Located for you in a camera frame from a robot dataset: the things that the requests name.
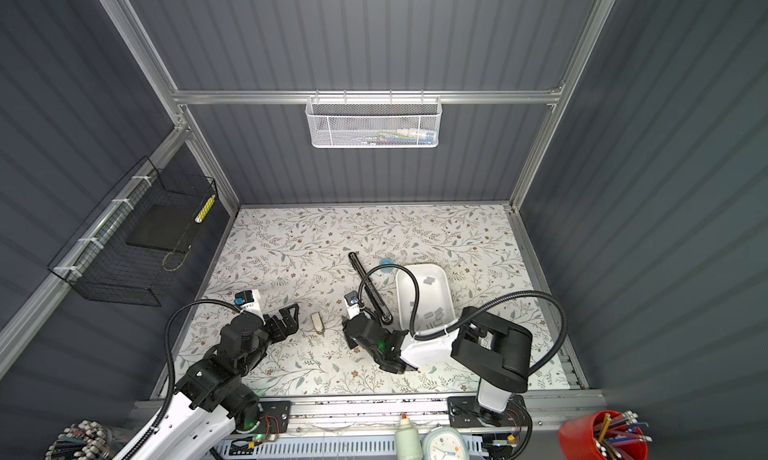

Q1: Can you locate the beige staple box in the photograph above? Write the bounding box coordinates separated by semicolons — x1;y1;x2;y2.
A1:
310;312;325;335

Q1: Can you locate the black stapler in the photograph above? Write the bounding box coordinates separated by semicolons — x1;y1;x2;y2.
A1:
348;252;393;325

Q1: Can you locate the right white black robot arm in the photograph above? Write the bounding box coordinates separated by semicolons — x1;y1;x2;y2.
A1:
342;264;568;425

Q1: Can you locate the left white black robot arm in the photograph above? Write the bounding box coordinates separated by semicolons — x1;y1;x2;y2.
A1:
116;298;299;459

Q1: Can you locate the white plastic tray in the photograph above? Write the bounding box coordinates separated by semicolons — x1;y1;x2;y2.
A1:
395;264;457;334

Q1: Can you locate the floral table mat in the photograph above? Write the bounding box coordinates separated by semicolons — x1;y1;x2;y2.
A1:
157;204;577;399

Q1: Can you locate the green glue bottle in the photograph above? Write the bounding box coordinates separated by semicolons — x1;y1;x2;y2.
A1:
394;414;423;460

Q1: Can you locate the mint alarm clock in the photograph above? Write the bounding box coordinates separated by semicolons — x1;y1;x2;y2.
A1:
422;427;470;460

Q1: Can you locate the yellow marker pen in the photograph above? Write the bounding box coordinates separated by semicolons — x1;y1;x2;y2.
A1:
194;194;216;224

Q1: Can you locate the jar of coloured pencils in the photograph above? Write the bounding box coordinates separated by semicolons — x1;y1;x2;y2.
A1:
44;420;125;460

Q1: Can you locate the red pencil cup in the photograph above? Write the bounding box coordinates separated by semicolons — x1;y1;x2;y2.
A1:
558;410;653;460

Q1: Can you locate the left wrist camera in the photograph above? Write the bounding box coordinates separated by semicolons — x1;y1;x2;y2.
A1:
234;289;264;320

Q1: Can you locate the black wire basket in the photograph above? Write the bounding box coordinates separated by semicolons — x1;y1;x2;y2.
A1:
48;161;218;307

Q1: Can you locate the white wire mesh basket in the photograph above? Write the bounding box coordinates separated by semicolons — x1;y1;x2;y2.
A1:
305;99;443;149

